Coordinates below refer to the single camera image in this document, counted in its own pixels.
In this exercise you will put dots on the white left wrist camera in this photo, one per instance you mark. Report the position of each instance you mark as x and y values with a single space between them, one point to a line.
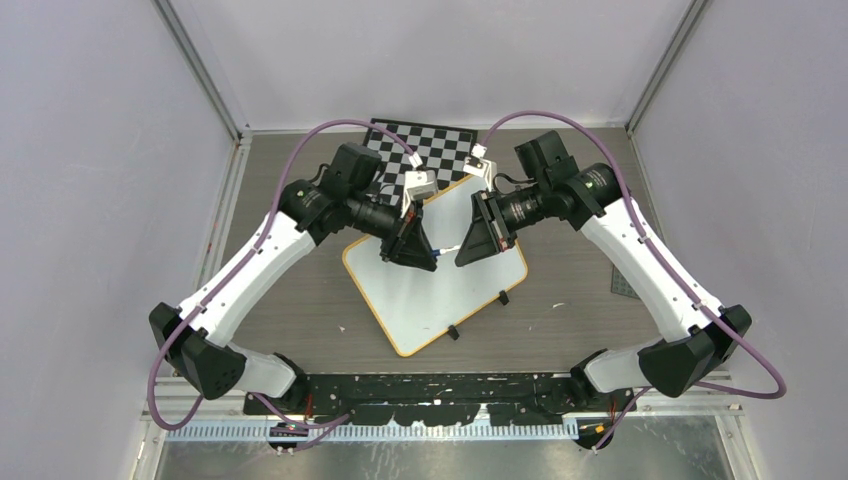
418 185

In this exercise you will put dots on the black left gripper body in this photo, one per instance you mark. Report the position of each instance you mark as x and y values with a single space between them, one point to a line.
372 215

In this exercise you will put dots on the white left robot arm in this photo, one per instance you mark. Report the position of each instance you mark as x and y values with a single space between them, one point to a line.
197 334

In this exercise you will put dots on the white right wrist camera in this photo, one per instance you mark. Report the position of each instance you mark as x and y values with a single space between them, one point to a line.
477 165

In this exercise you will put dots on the white blue marker pen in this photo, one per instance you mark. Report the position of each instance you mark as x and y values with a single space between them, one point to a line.
442 251

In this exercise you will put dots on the yellow framed whiteboard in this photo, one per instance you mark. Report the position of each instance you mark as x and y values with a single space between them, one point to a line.
415 307

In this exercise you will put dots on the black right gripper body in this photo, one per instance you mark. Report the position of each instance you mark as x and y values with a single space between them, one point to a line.
525 206

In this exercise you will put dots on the white toothed cable rail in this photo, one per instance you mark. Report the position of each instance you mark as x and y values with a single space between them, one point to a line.
267 430

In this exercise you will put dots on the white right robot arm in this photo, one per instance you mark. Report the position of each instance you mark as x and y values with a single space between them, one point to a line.
592 202

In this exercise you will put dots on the black white chessboard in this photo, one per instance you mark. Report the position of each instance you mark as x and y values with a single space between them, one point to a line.
442 149

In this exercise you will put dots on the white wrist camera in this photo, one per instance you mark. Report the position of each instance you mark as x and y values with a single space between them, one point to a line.
477 165
418 185

